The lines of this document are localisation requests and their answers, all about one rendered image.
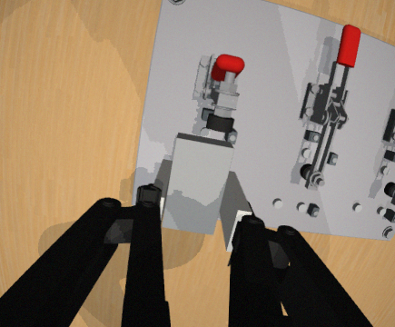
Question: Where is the grey rectangular plate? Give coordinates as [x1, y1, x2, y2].
[162, 133, 234, 235]

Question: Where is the grey fixture plate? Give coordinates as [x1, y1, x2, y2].
[132, 0, 395, 241]

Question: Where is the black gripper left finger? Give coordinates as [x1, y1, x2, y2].
[0, 159, 173, 327]

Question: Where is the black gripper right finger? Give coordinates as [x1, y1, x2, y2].
[219, 171, 373, 327]

